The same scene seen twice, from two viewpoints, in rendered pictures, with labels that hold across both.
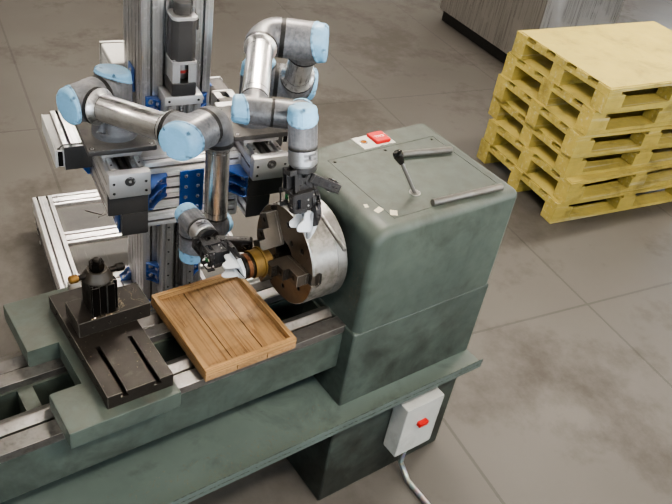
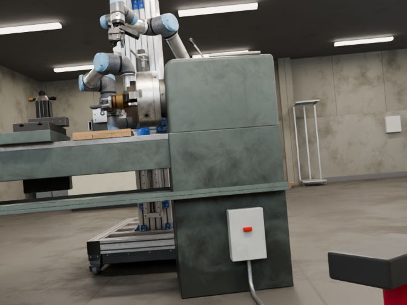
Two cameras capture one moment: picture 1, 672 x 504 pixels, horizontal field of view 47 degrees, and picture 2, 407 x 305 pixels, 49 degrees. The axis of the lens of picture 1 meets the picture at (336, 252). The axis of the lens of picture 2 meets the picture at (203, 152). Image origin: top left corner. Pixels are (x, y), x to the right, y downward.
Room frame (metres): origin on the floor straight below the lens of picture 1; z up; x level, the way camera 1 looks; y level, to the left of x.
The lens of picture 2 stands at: (-0.01, -1.57, 0.69)
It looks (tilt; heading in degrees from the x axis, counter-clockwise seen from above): 2 degrees up; 35
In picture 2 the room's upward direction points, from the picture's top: 5 degrees counter-clockwise
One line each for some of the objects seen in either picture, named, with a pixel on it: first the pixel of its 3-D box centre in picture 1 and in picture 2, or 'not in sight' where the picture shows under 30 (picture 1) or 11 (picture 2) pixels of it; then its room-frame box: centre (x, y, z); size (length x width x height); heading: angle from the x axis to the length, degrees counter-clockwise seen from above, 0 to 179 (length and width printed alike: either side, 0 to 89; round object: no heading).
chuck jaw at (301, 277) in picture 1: (292, 272); (132, 97); (1.75, 0.11, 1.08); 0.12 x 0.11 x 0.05; 41
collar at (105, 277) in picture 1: (97, 272); (42, 98); (1.54, 0.61, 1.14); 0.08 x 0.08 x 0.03
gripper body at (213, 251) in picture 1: (213, 249); (108, 104); (1.80, 0.36, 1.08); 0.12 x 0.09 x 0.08; 41
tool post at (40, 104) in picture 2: (100, 292); (43, 109); (1.53, 0.61, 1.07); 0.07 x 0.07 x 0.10; 41
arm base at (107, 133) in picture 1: (114, 118); (108, 99); (2.22, 0.80, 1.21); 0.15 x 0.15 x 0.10
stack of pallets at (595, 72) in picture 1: (605, 116); not in sight; (4.72, -1.56, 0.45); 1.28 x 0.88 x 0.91; 123
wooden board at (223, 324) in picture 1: (222, 321); (105, 137); (1.71, 0.30, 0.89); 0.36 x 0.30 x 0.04; 41
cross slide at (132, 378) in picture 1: (108, 339); (42, 130); (1.49, 0.57, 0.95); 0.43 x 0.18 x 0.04; 41
